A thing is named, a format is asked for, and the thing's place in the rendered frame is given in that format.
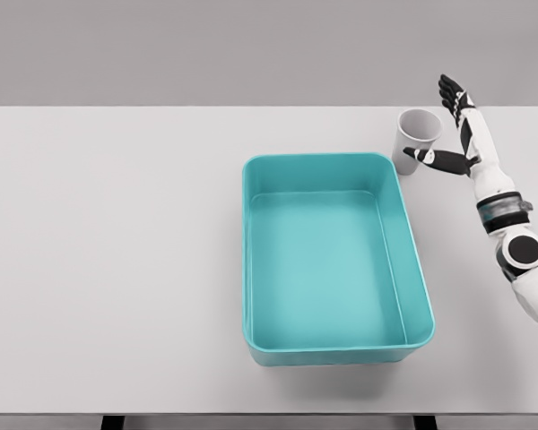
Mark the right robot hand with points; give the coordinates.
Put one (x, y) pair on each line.
(479, 134)

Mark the white paper cup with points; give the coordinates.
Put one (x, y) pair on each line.
(414, 134)

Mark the teal plastic basket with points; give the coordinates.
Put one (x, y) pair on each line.
(327, 260)

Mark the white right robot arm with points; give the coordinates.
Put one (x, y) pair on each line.
(504, 210)

